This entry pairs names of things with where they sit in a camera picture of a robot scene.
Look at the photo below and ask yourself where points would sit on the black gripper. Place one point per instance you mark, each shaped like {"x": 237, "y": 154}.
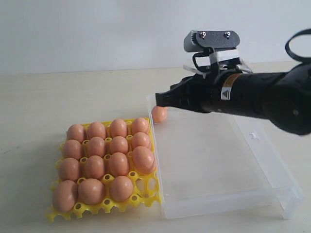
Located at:
{"x": 198, "y": 94}

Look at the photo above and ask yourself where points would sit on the brown egg four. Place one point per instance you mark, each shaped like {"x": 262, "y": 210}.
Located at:
{"x": 139, "y": 125}

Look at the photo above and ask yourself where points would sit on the brown egg three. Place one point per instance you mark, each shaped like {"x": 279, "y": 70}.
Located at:
{"x": 118, "y": 127}

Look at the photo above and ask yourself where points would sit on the brown egg fifteen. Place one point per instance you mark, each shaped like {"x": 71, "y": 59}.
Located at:
{"x": 143, "y": 160}

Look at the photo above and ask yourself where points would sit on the brown egg seven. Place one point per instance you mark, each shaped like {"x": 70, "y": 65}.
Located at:
{"x": 119, "y": 144}

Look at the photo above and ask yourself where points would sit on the brown egg nine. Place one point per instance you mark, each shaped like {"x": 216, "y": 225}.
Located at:
{"x": 118, "y": 164}

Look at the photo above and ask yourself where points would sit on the brown egg two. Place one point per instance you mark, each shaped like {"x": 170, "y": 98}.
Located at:
{"x": 96, "y": 129}

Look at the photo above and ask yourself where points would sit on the brown egg six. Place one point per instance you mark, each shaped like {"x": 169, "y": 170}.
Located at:
{"x": 96, "y": 146}

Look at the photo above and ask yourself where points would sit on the brown egg fourteen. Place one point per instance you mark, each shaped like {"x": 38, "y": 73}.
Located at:
{"x": 121, "y": 188}

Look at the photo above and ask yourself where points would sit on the brown egg one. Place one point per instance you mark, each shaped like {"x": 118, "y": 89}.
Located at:
{"x": 76, "y": 132}

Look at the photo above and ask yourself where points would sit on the brown egg five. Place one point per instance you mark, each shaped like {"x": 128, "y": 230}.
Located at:
{"x": 73, "y": 149}

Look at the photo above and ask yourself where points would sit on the brown egg eleven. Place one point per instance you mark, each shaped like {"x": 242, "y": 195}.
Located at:
{"x": 94, "y": 167}

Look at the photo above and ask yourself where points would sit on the brown egg thirteen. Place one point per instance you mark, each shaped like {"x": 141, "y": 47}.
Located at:
{"x": 91, "y": 191}

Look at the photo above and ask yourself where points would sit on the brown egg ten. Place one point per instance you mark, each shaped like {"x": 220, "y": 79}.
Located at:
{"x": 70, "y": 169}

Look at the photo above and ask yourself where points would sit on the brown egg twelve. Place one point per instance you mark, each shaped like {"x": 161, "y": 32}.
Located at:
{"x": 65, "y": 196}

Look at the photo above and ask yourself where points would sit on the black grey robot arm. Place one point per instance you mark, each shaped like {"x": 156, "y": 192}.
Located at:
{"x": 283, "y": 98}

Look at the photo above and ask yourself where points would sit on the clear plastic container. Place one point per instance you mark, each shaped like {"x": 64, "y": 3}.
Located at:
{"x": 212, "y": 163}

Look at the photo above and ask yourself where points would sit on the yellow plastic egg tray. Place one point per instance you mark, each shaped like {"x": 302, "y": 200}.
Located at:
{"x": 146, "y": 186}

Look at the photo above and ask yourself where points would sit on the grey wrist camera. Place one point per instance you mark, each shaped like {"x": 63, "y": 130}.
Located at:
{"x": 201, "y": 40}

